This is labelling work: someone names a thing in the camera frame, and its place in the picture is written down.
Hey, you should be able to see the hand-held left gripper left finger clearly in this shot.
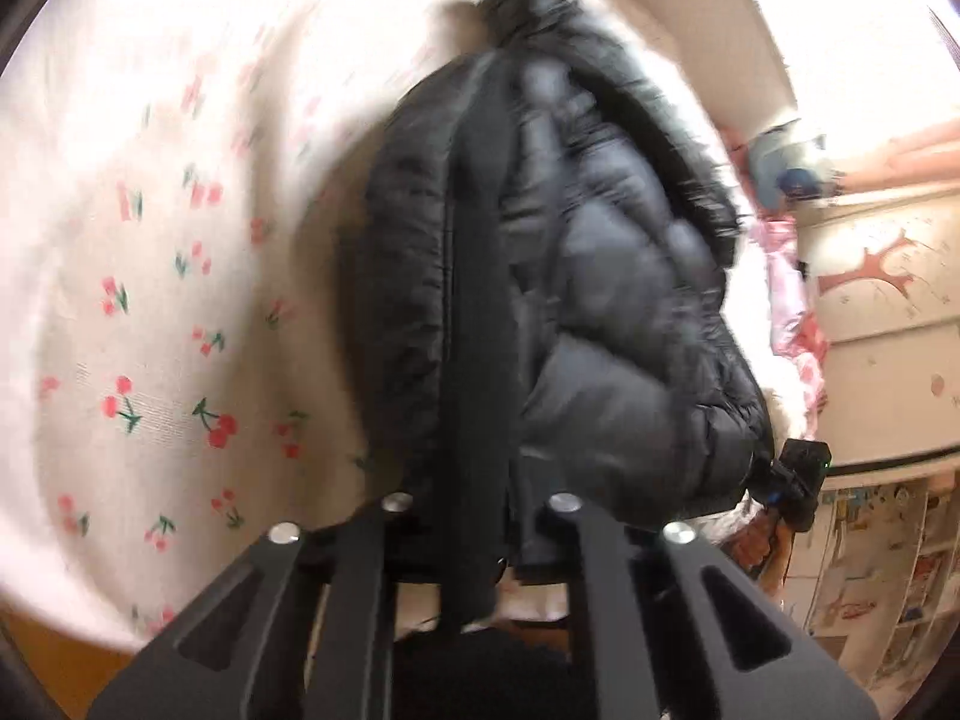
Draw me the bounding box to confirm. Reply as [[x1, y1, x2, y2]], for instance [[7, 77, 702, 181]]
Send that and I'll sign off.
[[86, 493, 415, 720]]

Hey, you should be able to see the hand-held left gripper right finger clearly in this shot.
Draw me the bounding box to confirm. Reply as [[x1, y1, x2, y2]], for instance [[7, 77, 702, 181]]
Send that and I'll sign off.
[[549, 493, 880, 720]]

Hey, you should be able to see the black puffer jacket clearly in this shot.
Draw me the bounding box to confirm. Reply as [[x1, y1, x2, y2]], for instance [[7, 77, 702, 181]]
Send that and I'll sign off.
[[334, 0, 777, 635]]

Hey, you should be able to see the person's right hand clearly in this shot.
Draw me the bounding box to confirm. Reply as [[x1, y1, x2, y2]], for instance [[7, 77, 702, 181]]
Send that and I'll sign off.
[[739, 511, 794, 602]]

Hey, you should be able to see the white bookshelf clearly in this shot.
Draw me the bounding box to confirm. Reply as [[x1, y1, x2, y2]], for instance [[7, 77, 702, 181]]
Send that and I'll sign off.
[[780, 469, 960, 713]]

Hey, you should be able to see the pink patterned cloth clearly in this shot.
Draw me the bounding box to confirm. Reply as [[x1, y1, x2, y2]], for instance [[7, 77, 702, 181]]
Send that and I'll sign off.
[[754, 214, 830, 410]]

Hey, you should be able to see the blue grey plush toy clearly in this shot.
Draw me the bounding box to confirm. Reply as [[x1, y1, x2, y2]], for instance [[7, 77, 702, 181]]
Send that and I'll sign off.
[[746, 120, 845, 207]]

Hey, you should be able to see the cherry print bed sheet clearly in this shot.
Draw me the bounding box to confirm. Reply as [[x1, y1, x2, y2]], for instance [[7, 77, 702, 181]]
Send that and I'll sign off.
[[0, 0, 826, 653]]

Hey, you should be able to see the cream headboard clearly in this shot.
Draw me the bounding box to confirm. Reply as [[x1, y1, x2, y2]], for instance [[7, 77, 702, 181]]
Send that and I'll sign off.
[[600, 0, 802, 132]]

